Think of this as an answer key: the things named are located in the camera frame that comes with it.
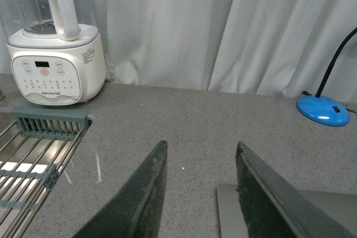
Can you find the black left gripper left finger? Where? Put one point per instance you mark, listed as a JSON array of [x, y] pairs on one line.
[[136, 210]]

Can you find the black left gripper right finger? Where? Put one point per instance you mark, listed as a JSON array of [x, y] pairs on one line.
[[302, 217]]

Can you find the grey laptop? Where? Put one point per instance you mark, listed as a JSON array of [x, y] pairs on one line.
[[262, 216]]

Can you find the blue desk lamp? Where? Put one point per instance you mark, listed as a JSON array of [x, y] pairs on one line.
[[322, 109]]

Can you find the green metal drying rack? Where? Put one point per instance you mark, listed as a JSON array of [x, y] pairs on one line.
[[36, 146]]

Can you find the white blender machine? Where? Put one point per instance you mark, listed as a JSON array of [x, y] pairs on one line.
[[55, 48]]

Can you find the white curtain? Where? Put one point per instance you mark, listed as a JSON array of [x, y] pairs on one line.
[[260, 47]]

